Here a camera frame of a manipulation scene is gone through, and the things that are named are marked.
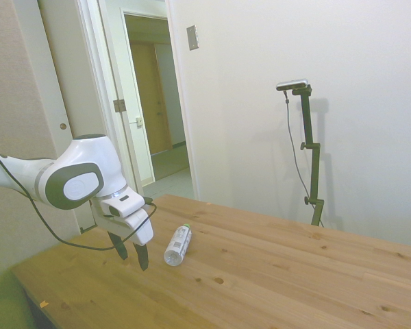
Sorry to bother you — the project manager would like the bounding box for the brown wooden door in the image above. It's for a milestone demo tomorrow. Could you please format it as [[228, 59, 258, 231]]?
[[129, 40, 175, 157]]

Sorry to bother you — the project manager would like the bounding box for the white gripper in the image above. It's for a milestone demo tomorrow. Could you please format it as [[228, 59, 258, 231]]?
[[90, 199, 155, 272]]

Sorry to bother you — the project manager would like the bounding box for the silver stereo camera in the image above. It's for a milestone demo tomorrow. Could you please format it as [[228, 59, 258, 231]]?
[[276, 78, 310, 93]]

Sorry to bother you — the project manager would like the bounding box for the white door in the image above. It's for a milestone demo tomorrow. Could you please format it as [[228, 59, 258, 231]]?
[[99, 0, 155, 188]]

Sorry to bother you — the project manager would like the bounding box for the beige closet door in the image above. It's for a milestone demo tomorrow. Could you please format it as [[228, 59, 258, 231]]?
[[37, 0, 100, 237]]

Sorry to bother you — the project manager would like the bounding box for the grey wall plate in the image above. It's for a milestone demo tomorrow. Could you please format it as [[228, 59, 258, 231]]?
[[186, 24, 201, 51]]

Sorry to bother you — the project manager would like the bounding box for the coconut water bottle green cap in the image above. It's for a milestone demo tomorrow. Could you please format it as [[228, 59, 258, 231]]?
[[163, 223, 192, 267]]

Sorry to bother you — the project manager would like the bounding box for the black jointed camera stand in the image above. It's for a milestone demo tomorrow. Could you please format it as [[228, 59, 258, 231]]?
[[290, 86, 325, 227]]

